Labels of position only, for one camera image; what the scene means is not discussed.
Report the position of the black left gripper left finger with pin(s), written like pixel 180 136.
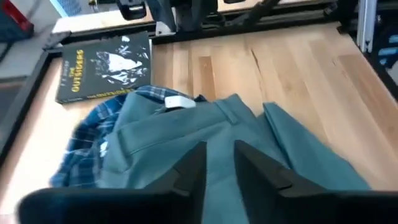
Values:
pixel 124 207

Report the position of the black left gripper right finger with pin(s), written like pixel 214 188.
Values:
pixel 304 207

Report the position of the blue plaid shirt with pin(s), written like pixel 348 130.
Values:
pixel 84 146

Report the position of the teal trousers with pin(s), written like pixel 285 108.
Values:
pixel 174 130

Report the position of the black Outsiders paperback book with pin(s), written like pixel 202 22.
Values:
pixel 102 68

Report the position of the black plastic housing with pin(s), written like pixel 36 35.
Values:
pixel 132 9

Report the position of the red and blue box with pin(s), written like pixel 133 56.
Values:
pixel 12 21

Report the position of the black table frame rail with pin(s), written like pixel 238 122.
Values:
pixel 280 23

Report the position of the aluminium frame post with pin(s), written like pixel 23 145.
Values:
pixel 367 25

